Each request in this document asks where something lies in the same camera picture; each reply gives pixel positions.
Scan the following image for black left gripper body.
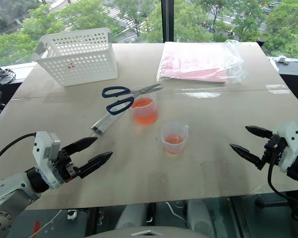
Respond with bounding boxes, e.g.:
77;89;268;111
50;148;80;185

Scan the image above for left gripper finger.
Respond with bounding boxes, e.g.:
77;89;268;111
61;136;98;157
77;151;114;179

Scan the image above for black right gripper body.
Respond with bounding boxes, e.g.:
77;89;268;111
261;134;289;170

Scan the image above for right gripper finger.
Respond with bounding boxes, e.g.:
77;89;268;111
245;125;274;140
229;143;264;171

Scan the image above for clear plastic tube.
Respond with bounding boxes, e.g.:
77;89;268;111
90;111;120;136

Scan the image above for large cup of orange liquid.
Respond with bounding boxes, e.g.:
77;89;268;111
130;85;159;126

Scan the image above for small cup of orange liquid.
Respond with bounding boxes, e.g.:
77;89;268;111
160;121;190;156

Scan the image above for grey rounded shape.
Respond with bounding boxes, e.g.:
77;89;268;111
115;203;150;230
187;199;212;233

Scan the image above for white perforated plastic basket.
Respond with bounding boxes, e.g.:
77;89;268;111
34;27;119;87

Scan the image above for pink paper stack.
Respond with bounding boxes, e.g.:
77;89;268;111
159;51;229;84

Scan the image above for pink packet in plastic bag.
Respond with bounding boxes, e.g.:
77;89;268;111
156;39;248;84

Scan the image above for grey curved robot torso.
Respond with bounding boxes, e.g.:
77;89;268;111
86;224;211;238

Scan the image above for black window mullion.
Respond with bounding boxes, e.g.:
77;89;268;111
161;0;175;43

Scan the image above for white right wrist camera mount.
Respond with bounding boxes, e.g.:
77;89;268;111
273;120;298;174

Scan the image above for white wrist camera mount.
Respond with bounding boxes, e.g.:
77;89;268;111
32;131;65;189
273;120;298;174

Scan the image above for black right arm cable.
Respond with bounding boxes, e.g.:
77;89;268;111
267;148;298;222

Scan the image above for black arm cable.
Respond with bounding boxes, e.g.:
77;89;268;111
267;148;298;222
0;132;37;168

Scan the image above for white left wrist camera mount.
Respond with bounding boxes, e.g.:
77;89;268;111
32;131;65;189

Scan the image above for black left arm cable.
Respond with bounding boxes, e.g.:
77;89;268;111
0;132;37;168

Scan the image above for blue handled scissors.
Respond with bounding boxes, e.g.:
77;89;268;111
101;83;164;117

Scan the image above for thin white cable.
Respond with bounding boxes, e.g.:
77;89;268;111
164;201;190;229

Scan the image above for bundle of dark cables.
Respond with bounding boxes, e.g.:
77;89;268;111
0;67;16;84

